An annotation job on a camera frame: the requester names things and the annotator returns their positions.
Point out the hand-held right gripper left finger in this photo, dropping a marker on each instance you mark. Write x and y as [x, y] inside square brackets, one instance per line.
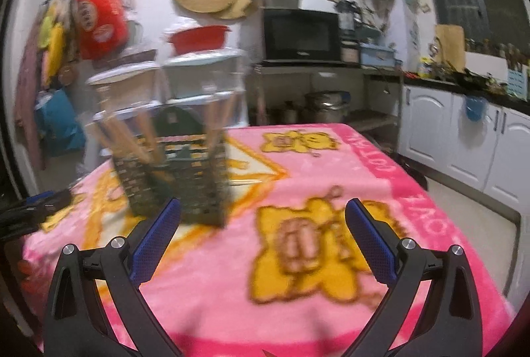
[153, 245]

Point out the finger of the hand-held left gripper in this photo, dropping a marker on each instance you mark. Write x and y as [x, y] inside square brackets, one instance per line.
[37, 199]
[58, 201]

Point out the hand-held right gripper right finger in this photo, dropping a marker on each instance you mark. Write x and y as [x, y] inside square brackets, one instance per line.
[372, 241]

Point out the green plastic utensil basket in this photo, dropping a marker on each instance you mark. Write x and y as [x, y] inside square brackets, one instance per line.
[178, 183]

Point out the bunch of chopsticks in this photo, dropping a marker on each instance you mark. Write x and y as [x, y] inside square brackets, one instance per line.
[136, 133]

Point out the blue hanging bag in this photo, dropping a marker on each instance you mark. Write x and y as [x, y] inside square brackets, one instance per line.
[60, 121]

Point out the steel kitchen rack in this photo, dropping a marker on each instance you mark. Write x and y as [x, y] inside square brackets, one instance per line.
[372, 121]

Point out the pink printed blanket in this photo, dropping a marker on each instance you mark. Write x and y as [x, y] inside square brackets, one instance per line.
[248, 319]

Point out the white kitchen cabinets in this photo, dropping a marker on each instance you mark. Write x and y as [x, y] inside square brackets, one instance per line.
[455, 141]

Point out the round wooden scoop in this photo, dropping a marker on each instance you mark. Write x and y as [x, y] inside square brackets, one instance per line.
[67, 72]

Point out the large steel pot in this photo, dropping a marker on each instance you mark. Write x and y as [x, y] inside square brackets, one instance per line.
[327, 106]

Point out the small steel pot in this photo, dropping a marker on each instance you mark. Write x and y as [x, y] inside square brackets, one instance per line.
[289, 112]

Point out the yellow hanging cloths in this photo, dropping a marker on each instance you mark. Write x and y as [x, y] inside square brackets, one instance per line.
[54, 42]

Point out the brown wicker basket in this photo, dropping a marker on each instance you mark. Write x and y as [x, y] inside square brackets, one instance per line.
[138, 57]

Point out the blue hanging cup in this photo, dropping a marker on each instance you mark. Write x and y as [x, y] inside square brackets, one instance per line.
[475, 108]

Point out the yellow bottle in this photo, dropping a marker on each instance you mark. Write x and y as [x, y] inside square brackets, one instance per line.
[425, 68]

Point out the light blue plastic box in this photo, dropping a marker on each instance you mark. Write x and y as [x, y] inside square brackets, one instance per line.
[376, 55]

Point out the red shopping bag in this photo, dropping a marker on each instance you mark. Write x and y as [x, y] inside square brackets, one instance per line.
[99, 17]

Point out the black wok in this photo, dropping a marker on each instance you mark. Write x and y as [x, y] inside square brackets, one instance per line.
[472, 77]

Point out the steel faucet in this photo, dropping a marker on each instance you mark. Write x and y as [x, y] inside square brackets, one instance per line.
[434, 52]

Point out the wooden cutting board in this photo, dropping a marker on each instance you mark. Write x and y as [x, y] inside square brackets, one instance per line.
[450, 46]

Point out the red plastic basin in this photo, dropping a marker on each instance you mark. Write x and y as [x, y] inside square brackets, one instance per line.
[198, 40]

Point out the white plastic bag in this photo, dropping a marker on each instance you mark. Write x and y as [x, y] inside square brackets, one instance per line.
[182, 28]

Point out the blue knife holder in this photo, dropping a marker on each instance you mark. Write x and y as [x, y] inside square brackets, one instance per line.
[517, 83]

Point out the black microwave oven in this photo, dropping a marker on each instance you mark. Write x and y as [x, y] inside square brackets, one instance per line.
[302, 34]

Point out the black blender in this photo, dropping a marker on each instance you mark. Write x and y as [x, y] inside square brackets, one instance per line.
[347, 21]

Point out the row of seasoning bottles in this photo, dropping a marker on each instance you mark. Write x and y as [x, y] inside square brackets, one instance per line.
[492, 48]

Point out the steel rectangular container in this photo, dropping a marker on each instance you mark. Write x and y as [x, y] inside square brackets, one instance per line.
[281, 0]

